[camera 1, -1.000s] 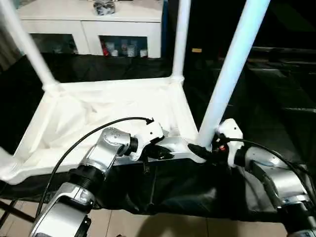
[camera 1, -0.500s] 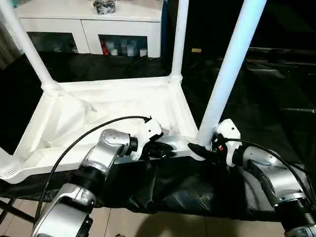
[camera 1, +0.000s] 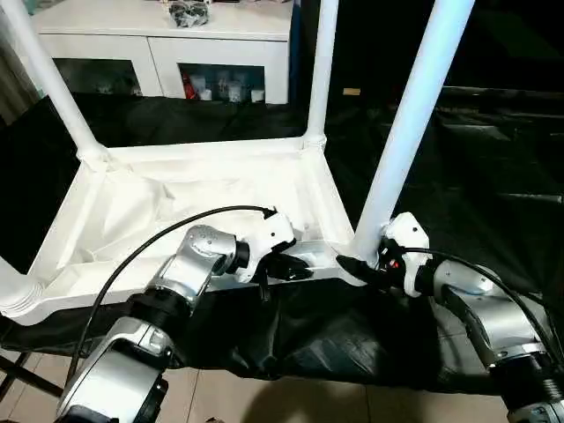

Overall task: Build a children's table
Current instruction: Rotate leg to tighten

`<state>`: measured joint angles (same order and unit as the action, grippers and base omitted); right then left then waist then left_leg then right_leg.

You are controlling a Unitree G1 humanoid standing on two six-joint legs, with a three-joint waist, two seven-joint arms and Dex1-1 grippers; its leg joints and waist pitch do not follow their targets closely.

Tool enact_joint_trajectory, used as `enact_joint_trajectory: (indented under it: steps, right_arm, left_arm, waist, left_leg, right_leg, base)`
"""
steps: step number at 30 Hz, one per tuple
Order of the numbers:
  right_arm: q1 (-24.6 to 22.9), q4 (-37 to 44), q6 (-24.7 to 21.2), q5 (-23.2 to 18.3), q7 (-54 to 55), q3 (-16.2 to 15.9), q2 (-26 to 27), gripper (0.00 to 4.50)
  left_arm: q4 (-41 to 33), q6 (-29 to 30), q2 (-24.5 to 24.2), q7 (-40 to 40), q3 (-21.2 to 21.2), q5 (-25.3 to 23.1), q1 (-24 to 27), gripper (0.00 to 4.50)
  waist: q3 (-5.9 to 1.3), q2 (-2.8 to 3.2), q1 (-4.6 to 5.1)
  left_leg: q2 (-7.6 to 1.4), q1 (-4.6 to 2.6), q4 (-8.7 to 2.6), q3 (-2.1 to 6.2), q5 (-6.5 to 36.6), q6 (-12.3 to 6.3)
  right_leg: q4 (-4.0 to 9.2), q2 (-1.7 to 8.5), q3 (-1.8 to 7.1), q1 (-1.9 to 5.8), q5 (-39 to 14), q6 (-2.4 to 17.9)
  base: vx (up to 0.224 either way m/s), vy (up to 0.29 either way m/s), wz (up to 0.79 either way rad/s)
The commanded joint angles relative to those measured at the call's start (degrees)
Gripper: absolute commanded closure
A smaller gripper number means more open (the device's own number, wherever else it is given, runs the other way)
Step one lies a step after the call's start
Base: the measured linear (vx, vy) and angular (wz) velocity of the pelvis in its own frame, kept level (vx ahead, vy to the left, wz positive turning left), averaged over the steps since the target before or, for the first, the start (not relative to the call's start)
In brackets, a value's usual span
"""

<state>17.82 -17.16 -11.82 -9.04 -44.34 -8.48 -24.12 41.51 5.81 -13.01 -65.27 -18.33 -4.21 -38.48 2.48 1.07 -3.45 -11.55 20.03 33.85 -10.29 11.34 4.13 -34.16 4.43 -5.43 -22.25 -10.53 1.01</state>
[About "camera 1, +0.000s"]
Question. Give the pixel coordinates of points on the grey curtain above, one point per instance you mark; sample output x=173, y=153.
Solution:
x=17, y=83

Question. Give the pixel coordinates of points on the dark patterned bundle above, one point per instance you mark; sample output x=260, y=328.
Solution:
x=189, y=13

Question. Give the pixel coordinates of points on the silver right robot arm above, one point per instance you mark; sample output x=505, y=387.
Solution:
x=498, y=308

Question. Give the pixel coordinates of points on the red box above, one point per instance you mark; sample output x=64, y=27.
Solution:
x=190, y=86

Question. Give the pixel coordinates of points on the black plastic mat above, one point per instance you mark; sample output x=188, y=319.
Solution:
x=484, y=198

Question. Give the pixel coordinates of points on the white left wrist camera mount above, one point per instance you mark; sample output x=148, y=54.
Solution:
x=273, y=229

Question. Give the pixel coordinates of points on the black horizontal bar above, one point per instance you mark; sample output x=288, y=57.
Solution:
x=502, y=93

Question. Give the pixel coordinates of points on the dark furniture with brass label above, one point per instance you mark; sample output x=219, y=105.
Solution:
x=506, y=39

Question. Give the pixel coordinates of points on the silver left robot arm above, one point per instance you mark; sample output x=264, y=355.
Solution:
x=198, y=260

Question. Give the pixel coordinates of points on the white glass-door cabinet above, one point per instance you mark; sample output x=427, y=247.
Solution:
x=176, y=44

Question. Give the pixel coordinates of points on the blue vertical panel edge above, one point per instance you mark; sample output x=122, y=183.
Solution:
x=296, y=44

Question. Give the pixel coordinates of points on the white plastic table leg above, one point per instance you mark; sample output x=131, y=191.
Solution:
x=15, y=286
x=410, y=110
x=57, y=88
x=321, y=66

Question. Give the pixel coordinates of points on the small white jar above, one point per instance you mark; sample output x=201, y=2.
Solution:
x=205, y=94

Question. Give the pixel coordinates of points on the white plastic table top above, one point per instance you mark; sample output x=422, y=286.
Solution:
x=176, y=185

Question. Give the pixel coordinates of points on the black folding table frame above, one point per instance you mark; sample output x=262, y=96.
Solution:
x=26, y=374

